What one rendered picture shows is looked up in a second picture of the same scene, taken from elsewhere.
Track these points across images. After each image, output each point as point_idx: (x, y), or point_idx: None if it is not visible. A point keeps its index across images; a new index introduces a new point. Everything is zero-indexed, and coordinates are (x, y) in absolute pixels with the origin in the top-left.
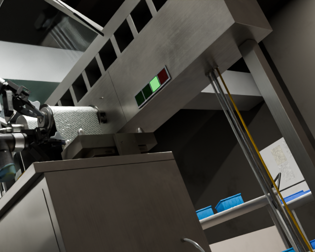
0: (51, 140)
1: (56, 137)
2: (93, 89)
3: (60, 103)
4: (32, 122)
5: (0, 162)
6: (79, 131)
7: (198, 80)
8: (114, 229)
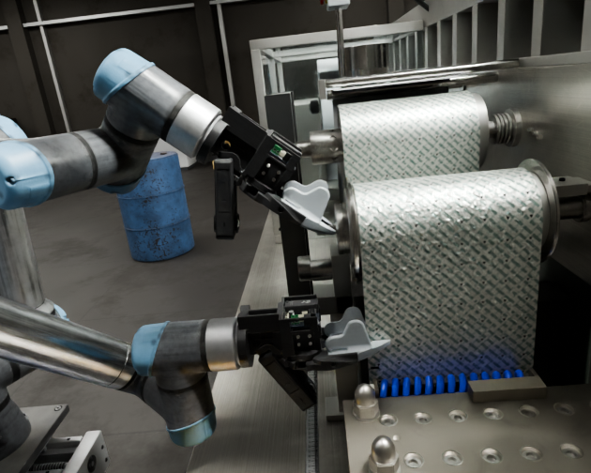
0: (319, 367)
1: (347, 340)
2: None
3: (502, 6)
4: (357, 149)
5: (167, 417)
6: (374, 454)
7: None
8: None
